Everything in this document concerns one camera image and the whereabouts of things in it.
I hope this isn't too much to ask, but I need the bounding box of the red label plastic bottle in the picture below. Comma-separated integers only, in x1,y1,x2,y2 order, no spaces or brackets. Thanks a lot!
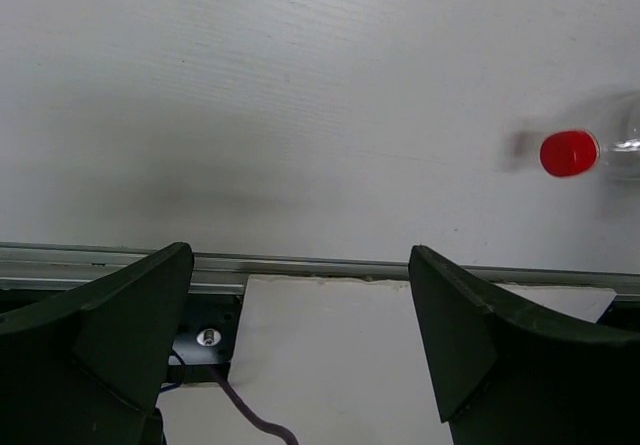
538,90,639,181

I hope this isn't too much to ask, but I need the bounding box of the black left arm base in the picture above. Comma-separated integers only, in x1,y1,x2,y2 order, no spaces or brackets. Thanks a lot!
0,284,246,391

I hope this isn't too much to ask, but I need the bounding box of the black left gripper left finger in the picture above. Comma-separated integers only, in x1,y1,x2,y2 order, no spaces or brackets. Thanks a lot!
1,242,194,444

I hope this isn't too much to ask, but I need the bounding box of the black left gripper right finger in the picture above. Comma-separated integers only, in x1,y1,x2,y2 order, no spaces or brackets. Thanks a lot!
408,246,639,444

